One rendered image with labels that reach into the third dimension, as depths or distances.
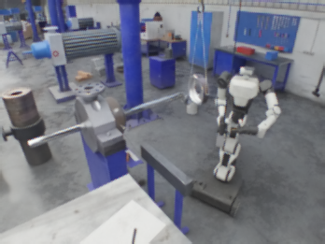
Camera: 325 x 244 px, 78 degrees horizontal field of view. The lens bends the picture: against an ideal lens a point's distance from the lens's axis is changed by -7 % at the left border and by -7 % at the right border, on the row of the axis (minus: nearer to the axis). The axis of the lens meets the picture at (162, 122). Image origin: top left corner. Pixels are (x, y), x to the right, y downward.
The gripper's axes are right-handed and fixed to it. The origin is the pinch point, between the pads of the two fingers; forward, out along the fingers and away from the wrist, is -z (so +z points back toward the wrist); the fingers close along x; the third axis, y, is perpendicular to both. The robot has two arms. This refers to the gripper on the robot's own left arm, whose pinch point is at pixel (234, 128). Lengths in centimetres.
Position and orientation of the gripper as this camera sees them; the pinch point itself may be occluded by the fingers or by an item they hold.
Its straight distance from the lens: 191.0
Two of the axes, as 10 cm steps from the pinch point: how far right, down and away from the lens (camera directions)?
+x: 1.7, -5.0, 8.5
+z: 9.8, 0.9, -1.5
